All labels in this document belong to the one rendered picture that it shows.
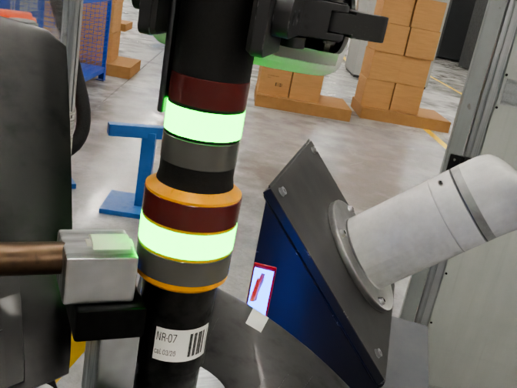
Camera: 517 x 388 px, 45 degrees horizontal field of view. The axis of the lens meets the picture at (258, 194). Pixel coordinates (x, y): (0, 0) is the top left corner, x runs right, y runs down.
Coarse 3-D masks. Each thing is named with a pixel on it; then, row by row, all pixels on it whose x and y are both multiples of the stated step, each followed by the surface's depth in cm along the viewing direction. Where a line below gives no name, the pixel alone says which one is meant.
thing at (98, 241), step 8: (88, 240) 27; (96, 240) 27; (104, 240) 27; (112, 240) 27; (120, 240) 27; (128, 240) 27; (96, 248) 26; (104, 248) 27; (112, 248) 27; (120, 248) 27; (128, 248) 27
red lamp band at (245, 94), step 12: (180, 84) 25; (192, 84) 25; (204, 84) 25; (216, 84) 25; (228, 84) 25; (240, 84) 25; (168, 96) 26; (180, 96) 25; (192, 96) 25; (204, 96) 25; (216, 96) 25; (228, 96) 25; (240, 96) 26; (204, 108) 25; (216, 108) 25; (228, 108) 25; (240, 108) 26
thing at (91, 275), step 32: (64, 256) 26; (96, 256) 26; (128, 256) 26; (64, 288) 26; (96, 288) 26; (128, 288) 27; (96, 320) 26; (128, 320) 27; (96, 352) 28; (128, 352) 28; (96, 384) 28; (128, 384) 29
